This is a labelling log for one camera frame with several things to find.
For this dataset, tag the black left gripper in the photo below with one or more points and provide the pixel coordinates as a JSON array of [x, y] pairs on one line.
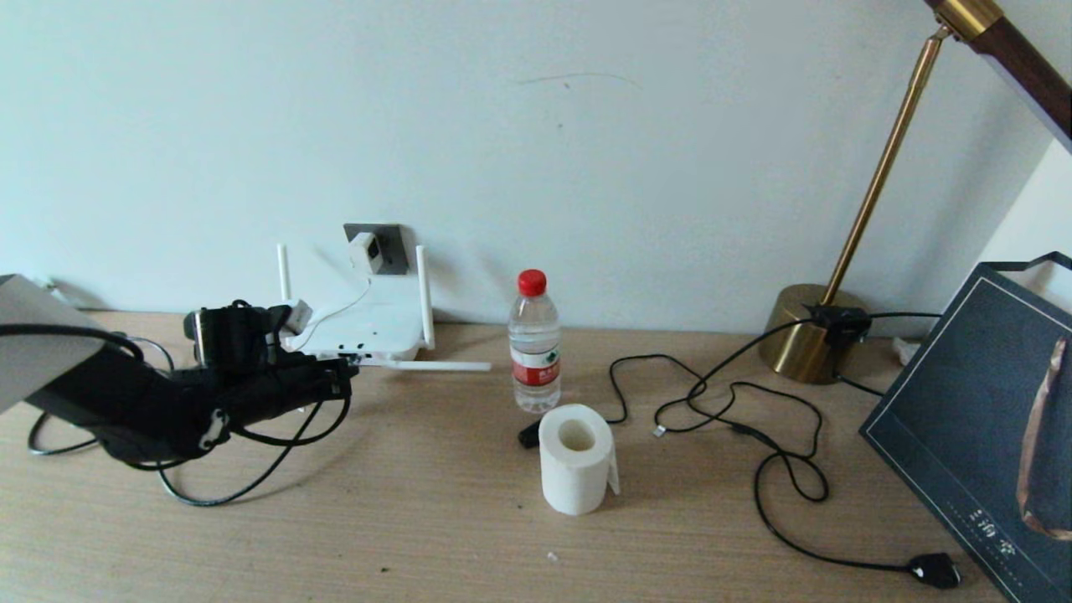
[[293, 389]]

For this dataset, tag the white power adapter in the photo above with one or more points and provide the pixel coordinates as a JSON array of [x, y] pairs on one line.
[[366, 251]]

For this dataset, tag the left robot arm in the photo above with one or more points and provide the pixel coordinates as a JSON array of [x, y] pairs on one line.
[[84, 394]]

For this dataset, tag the white wifi router with antennas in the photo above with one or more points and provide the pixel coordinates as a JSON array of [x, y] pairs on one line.
[[377, 331]]

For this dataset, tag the clear water bottle red cap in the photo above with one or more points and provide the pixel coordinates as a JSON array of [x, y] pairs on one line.
[[536, 352]]

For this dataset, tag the white toilet paper roll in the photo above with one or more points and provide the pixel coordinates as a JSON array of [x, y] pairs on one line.
[[574, 477]]

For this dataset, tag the brass desk lamp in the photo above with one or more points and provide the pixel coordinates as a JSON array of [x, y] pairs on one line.
[[796, 343]]

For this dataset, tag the small white object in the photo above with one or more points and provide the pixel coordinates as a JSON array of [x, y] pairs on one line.
[[904, 352]]

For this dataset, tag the dark teal paper gift bag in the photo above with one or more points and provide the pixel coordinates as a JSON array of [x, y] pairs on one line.
[[946, 419]]

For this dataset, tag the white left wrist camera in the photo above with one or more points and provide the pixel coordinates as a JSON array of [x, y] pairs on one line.
[[295, 316]]

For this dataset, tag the grey wall socket plate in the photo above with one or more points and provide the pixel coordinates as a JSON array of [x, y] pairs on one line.
[[398, 251]]

